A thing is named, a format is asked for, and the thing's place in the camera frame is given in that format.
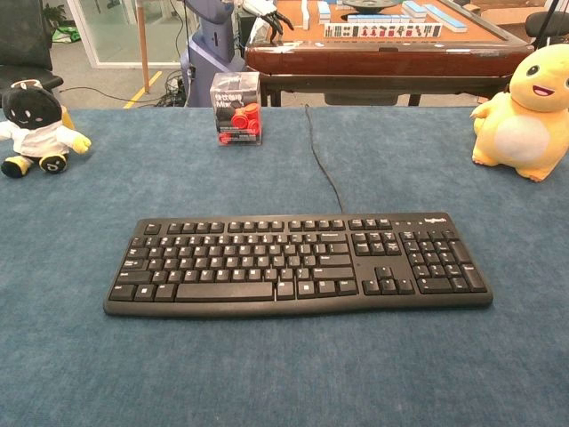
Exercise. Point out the black plush toy white coat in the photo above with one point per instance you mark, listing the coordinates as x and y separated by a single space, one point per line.
33 129

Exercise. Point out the green bag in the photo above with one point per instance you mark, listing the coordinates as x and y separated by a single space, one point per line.
66 34

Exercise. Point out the long blue-backed mahjong tile row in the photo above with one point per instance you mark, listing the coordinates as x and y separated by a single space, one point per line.
446 18

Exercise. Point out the background robot hand black fingers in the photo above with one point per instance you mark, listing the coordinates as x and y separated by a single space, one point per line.
273 20

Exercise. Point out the black Logitech keyboard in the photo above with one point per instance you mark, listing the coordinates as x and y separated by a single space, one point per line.
338 262

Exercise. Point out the wooden pole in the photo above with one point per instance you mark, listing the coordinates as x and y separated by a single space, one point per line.
142 44

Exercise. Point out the white-framed glass door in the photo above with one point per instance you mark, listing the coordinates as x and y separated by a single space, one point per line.
111 31

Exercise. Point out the short blue-backed mahjong tile row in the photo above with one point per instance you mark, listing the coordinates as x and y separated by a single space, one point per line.
378 18

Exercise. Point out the face-up standing mahjong tile row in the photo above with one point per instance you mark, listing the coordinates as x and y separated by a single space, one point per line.
382 30

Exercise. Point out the yellow plush toy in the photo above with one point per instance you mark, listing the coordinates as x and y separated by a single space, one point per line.
524 129

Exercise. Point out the single standing white mahjong tile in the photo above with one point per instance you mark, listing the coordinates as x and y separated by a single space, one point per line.
305 13

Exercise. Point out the brown mahjong table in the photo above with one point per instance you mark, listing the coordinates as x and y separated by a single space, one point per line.
382 58

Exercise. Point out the black round seat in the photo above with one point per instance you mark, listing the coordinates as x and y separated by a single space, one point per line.
549 22

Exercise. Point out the small blue mahjong tile stack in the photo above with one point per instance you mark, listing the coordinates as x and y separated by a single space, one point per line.
324 11

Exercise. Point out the blue background robot body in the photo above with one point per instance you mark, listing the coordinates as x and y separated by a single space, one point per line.
209 49

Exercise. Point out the black office chair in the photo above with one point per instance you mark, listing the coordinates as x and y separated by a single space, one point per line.
22 40

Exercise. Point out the blue table cloth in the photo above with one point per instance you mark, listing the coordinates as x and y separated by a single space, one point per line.
284 364

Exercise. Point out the black slanted pole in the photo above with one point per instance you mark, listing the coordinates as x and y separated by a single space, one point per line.
547 24

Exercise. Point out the black round mahjong table centre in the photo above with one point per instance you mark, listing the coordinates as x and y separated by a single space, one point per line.
369 4

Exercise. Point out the clear coffee capsule box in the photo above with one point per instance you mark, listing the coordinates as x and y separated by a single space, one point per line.
238 111

